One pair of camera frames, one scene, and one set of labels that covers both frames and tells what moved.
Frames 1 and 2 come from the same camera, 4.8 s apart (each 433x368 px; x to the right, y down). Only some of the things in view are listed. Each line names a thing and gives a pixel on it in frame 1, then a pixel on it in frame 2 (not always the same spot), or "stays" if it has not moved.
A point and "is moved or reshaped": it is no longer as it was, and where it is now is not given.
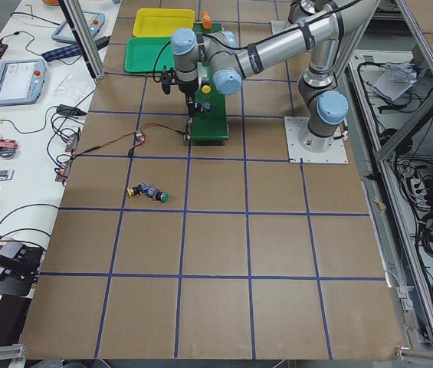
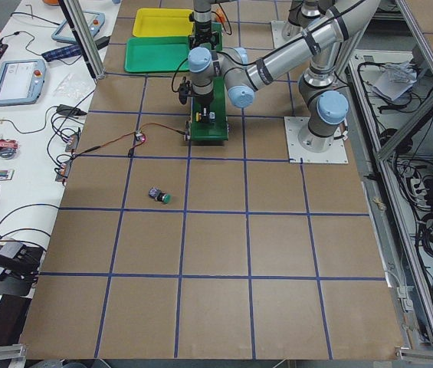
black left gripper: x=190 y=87 to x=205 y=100
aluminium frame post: x=80 y=21 stays
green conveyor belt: x=211 y=123 stays
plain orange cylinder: x=207 y=22 is moved or reshaped
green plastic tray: x=149 y=54 stays
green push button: x=159 y=195 stays
